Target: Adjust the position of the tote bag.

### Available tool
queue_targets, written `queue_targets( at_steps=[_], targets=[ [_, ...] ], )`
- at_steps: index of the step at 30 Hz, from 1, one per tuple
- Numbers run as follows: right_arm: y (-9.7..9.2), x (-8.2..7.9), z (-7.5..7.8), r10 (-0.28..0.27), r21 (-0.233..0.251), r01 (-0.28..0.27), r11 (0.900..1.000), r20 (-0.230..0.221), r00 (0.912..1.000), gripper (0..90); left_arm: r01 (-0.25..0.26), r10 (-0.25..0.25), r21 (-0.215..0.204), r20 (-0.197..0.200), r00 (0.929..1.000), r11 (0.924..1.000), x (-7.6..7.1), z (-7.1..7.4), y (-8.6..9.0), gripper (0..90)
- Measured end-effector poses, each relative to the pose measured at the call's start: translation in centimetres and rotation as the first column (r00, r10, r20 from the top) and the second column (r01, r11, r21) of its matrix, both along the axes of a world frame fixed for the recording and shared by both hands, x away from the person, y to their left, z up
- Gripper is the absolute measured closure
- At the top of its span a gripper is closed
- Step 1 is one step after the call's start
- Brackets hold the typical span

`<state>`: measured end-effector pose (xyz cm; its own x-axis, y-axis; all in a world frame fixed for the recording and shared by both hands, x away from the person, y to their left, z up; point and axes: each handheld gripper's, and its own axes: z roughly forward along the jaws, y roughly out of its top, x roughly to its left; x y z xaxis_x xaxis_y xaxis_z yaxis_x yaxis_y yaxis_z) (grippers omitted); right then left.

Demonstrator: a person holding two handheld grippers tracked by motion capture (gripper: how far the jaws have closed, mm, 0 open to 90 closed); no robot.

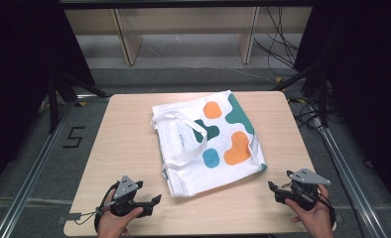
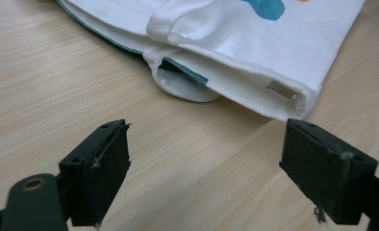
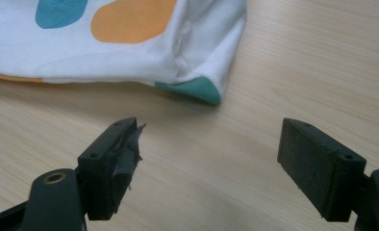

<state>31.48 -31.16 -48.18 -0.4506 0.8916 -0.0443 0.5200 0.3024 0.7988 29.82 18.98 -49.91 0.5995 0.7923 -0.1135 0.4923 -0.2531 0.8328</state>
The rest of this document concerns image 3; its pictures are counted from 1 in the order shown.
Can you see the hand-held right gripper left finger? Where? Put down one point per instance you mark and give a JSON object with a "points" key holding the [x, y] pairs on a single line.
{"points": [[102, 173]]}

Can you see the white tote bag coloured patches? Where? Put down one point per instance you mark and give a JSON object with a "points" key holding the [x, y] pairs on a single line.
{"points": [[81, 57]]}

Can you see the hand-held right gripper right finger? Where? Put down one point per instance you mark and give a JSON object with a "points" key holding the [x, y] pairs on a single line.
{"points": [[315, 166]]}

